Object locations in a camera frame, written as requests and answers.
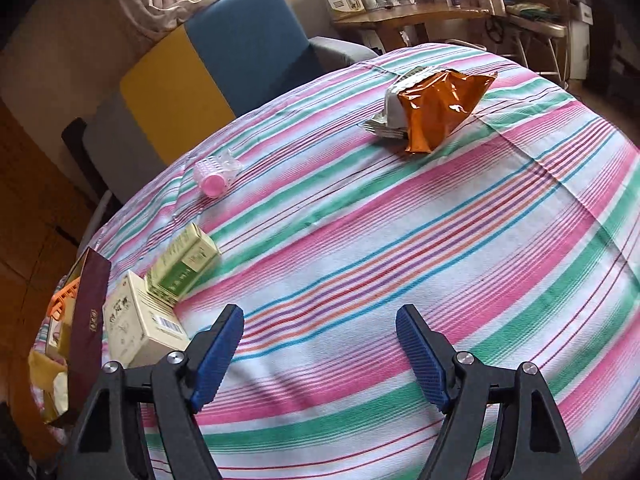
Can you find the wooden chair with items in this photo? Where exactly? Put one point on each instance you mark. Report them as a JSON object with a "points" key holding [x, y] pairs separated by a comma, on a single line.
{"points": [[550, 37]]}

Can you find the beige illustrated tea box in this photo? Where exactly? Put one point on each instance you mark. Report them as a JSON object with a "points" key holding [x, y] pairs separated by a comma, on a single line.
{"points": [[140, 329]]}

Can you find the green and white carton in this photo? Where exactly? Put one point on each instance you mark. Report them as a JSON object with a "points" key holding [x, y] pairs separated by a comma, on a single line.
{"points": [[176, 270]]}

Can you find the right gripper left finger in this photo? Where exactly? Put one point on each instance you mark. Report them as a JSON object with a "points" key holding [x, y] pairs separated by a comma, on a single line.
{"points": [[210, 354]]}

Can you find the gold and maroon storage box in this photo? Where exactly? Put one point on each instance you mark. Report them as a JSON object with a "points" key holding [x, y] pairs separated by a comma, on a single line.
{"points": [[65, 369]]}

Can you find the orange and white snack bag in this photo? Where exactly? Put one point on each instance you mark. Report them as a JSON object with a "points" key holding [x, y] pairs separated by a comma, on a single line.
{"points": [[425, 105]]}

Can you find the striped tablecloth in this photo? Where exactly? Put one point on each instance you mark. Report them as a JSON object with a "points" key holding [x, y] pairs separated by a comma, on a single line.
{"points": [[517, 238]]}

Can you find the wooden side table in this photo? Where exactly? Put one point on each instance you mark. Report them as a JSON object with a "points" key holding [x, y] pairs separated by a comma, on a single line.
{"points": [[389, 23]]}

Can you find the orange plastic rack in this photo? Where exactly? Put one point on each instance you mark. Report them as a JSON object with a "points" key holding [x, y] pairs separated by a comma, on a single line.
{"points": [[61, 299]]}

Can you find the colourful armchair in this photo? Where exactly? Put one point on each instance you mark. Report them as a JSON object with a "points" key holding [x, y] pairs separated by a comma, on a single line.
{"points": [[227, 60]]}

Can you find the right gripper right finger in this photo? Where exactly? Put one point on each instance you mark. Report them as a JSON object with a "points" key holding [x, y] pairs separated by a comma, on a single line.
{"points": [[430, 356]]}

